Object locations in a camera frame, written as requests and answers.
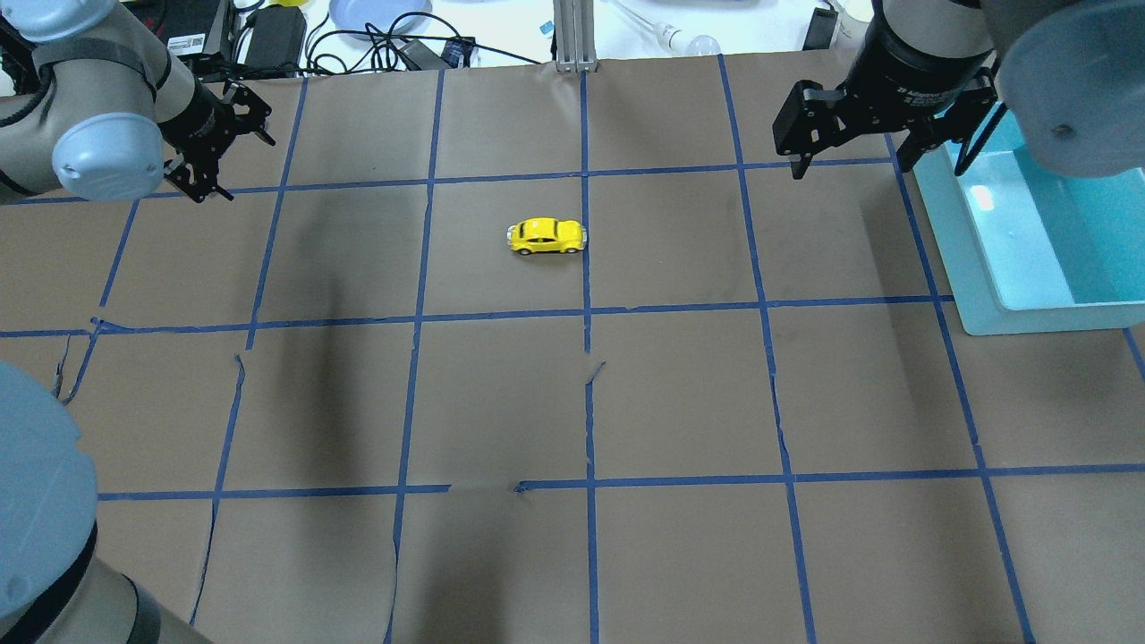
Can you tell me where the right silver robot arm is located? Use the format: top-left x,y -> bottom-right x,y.
772,1 -> 1144,179

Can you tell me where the yellow beetle toy car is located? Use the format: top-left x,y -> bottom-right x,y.
505,217 -> 589,256

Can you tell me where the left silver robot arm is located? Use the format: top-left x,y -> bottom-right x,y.
1,1 -> 273,643

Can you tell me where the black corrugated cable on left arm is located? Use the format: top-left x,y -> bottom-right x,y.
954,54 -> 1003,176

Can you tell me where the aluminium frame post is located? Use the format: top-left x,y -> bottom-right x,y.
552,0 -> 598,74

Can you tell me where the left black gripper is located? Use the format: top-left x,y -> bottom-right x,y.
161,81 -> 276,201

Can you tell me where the black power adapter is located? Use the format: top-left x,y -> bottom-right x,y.
242,3 -> 306,79

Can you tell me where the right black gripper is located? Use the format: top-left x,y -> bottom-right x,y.
772,25 -> 998,181

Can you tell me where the light blue plastic bin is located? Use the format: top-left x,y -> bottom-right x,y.
913,115 -> 1144,335

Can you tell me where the blue plate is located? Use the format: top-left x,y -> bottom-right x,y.
327,0 -> 432,42

